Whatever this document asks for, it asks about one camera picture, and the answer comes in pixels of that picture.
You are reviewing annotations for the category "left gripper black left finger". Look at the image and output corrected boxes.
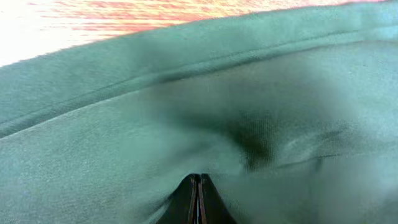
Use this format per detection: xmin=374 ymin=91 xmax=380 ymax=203
xmin=156 ymin=174 xmax=199 ymax=224

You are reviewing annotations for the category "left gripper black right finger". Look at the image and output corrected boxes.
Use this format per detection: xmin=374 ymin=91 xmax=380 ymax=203
xmin=198 ymin=174 xmax=237 ymax=224

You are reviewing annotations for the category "dark green cloth garment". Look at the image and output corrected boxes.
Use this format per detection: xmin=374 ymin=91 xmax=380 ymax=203
xmin=1 ymin=1 xmax=397 ymax=223

